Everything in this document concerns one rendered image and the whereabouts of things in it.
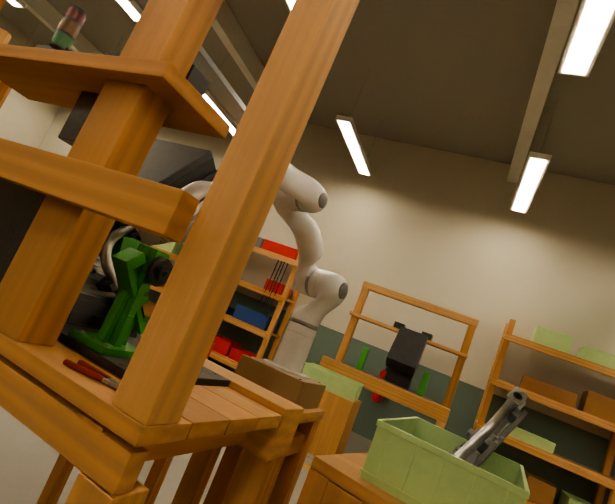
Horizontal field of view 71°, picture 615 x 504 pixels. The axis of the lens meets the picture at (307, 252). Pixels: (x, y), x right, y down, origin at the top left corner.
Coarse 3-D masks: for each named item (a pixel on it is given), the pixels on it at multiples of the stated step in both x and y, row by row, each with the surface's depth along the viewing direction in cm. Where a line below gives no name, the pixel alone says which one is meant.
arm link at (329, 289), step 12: (312, 276) 171; (324, 276) 168; (336, 276) 167; (312, 288) 170; (324, 288) 165; (336, 288) 165; (324, 300) 165; (336, 300) 167; (300, 312) 167; (312, 312) 167; (324, 312) 169; (312, 324) 167
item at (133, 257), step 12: (120, 252) 105; (132, 252) 105; (120, 264) 103; (132, 264) 103; (120, 276) 105; (132, 276) 104; (120, 288) 108; (132, 288) 105; (144, 300) 110; (144, 324) 113
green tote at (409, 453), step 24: (384, 432) 126; (408, 432) 169; (432, 432) 175; (384, 456) 124; (408, 456) 122; (432, 456) 119; (384, 480) 122; (408, 480) 120; (432, 480) 117; (456, 480) 115; (480, 480) 113; (504, 480) 111
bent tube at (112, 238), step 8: (112, 232) 128; (120, 232) 129; (128, 232) 133; (112, 240) 127; (104, 248) 125; (112, 248) 127; (104, 256) 125; (104, 264) 125; (104, 272) 126; (112, 272) 127; (112, 280) 128
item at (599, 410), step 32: (512, 320) 548; (544, 352) 524; (512, 384) 529; (544, 384) 525; (480, 416) 529; (576, 416) 496; (608, 416) 497; (544, 448) 505; (608, 448) 519; (544, 480) 515; (608, 480) 475
